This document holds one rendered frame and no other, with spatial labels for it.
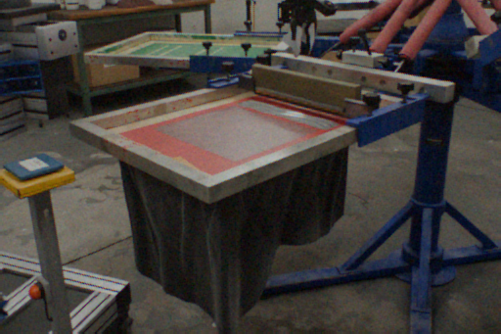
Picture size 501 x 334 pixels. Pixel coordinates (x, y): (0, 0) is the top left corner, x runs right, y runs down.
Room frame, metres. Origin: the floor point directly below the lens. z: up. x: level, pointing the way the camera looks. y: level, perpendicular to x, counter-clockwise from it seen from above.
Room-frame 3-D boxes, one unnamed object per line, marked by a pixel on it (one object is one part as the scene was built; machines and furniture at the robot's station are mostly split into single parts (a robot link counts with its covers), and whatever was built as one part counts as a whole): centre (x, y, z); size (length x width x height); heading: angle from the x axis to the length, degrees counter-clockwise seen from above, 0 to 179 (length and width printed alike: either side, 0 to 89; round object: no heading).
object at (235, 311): (1.26, -0.11, 0.74); 0.46 x 0.04 x 0.42; 133
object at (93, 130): (1.45, -0.01, 0.97); 0.79 x 0.58 x 0.04; 133
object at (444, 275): (2.17, -0.78, 0.67); 0.39 x 0.39 x 1.35
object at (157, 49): (2.43, 0.09, 1.05); 1.08 x 0.61 x 0.23; 73
